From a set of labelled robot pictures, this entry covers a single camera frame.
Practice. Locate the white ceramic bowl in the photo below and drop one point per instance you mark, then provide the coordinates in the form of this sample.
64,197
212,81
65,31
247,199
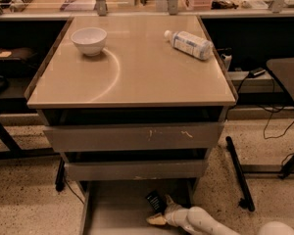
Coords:
89,41

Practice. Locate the open bottom drawer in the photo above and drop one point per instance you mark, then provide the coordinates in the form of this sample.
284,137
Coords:
121,208

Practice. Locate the grey drawer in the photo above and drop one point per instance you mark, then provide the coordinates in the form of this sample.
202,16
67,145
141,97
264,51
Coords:
136,170
133,137

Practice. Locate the black phone device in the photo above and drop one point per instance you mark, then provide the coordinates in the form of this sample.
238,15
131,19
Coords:
256,72

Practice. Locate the grey top drawer front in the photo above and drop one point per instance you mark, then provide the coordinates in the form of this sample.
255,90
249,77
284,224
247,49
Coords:
133,137

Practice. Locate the black table leg bar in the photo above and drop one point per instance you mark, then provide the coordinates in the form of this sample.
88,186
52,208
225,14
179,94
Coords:
247,201

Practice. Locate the clear plastic water bottle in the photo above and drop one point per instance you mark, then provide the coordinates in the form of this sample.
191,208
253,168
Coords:
190,44

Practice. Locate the grey drawer cabinet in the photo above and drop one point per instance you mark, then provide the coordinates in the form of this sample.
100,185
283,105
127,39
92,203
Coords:
138,78

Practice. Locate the black left desk leg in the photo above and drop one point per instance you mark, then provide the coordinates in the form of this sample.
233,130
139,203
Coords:
16,152

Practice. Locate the grey middle drawer front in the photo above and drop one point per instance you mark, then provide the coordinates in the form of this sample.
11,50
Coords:
136,170

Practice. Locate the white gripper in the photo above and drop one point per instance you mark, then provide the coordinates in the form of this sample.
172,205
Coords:
171,213

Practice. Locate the dark blue rxbar wrapper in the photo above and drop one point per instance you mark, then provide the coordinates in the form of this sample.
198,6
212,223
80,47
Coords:
156,202

